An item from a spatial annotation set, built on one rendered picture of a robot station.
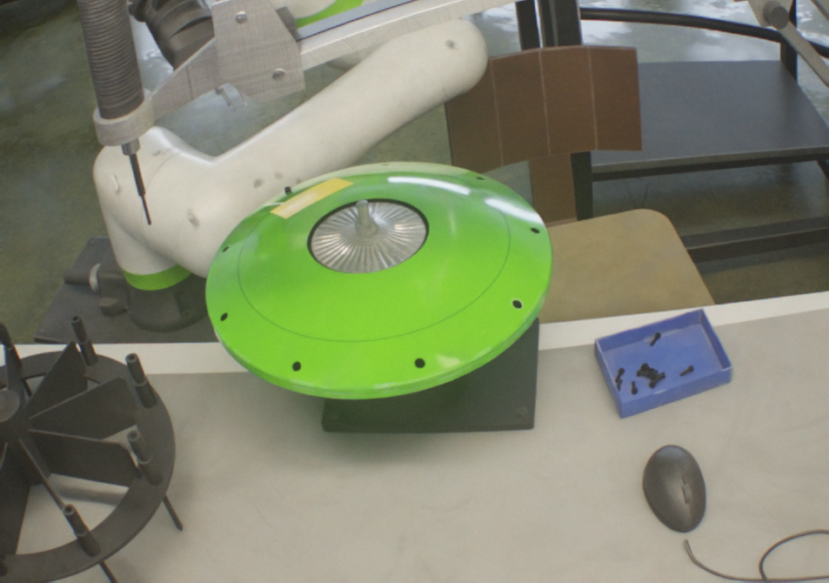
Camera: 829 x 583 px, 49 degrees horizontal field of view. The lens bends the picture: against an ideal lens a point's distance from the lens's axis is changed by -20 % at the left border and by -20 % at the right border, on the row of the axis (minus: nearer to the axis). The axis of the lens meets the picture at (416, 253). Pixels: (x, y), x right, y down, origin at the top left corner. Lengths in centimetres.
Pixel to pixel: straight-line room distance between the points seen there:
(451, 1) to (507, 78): 95
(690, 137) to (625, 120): 89
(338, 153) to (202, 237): 21
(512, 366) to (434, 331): 19
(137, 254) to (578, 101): 76
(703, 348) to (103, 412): 61
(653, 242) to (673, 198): 118
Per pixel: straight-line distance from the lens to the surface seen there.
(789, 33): 81
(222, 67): 70
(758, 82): 294
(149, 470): 91
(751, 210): 286
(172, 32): 116
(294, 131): 123
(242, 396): 109
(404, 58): 134
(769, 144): 263
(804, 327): 112
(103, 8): 69
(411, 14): 70
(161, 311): 137
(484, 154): 170
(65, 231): 322
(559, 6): 205
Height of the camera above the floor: 166
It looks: 37 degrees down
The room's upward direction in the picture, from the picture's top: 8 degrees counter-clockwise
